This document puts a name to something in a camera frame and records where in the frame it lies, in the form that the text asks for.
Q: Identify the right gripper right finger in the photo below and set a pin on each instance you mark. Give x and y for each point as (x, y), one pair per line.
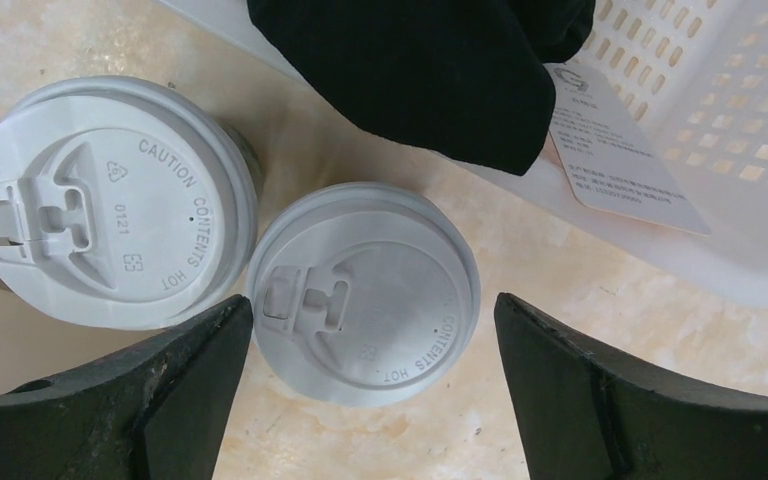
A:
(587, 410)

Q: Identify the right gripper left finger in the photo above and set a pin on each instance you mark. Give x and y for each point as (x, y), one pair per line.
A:
(157, 409)

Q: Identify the dark printed coffee cup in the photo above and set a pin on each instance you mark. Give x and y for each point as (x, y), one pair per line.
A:
(250, 157)

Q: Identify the white paper tag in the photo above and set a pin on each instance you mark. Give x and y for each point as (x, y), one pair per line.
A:
(609, 162)

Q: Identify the white plastic basket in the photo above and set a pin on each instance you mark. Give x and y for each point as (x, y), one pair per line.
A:
(694, 77)

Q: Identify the black cloth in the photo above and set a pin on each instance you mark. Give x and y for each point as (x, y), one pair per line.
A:
(467, 79)

